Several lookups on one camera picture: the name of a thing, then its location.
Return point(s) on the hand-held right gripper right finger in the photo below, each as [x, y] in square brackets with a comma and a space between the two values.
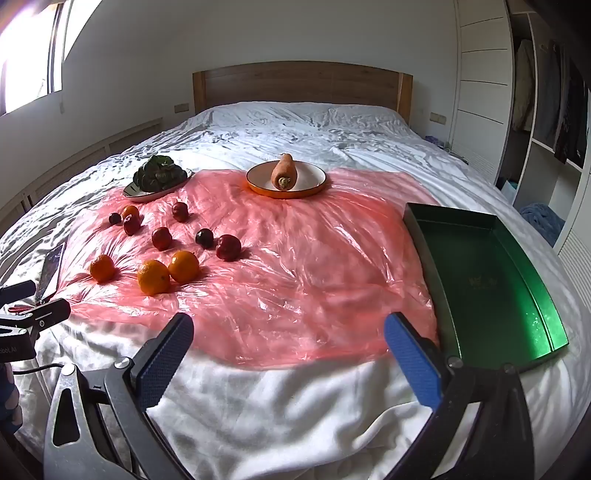
[411, 360]

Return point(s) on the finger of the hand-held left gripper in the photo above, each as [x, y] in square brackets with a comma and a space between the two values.
[51, 314]
[18, 290]

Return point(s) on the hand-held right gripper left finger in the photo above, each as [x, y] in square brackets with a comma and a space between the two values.
[166, 355]

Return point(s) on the green metal tray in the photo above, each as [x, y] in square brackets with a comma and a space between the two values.
[485, 277]

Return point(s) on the dark plum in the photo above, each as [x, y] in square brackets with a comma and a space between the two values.
[114, 218]
[204, 237]

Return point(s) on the red apple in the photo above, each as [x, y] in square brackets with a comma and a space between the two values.
[161, 238]
[132, 224]
[180, 211]
[227, 247]

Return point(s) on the person's left hand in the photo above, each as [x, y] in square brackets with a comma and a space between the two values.
[7, 387]

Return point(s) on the smartphone with red case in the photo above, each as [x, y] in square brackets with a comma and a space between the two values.
[51, 270]

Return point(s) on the small orange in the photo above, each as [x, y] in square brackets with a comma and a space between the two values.
[130, 210]

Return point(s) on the pink plastic sheet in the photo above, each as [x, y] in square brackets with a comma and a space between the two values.
[300, 277]

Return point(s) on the patterned plate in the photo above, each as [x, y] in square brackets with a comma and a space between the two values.
[138, 194]

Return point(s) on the dark green bok choy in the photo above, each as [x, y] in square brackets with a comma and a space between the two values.
[159, 173]

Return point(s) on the blue cloth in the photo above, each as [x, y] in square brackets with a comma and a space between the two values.
[542, 221]

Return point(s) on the orange rimmed white plate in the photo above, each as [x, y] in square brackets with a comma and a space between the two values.
[309, 177]

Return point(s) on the carrot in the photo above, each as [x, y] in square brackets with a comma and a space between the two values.
[283, 171]

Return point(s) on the small blue object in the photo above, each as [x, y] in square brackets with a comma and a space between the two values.
[433, 140]

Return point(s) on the window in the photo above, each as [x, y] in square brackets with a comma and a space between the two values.
[27, 60]

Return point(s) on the black hanging clothes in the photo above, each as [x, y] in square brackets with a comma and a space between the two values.
[575, 120]

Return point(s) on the wooden headboard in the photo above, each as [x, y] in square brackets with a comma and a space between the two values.
[300, 87]

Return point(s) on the white wardrobe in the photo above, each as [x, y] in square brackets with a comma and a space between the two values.
[480, 69]

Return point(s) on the beige hanging jacket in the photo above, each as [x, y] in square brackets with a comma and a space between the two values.
[524, 83]

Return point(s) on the grey hanging jacket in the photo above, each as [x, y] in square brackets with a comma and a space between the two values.
[549, 92]

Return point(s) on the wooden wall panel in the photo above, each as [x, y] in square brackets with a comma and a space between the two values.
[92, 147]

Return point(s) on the wall socket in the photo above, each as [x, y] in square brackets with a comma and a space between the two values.
[438, 117]
[181, 108]

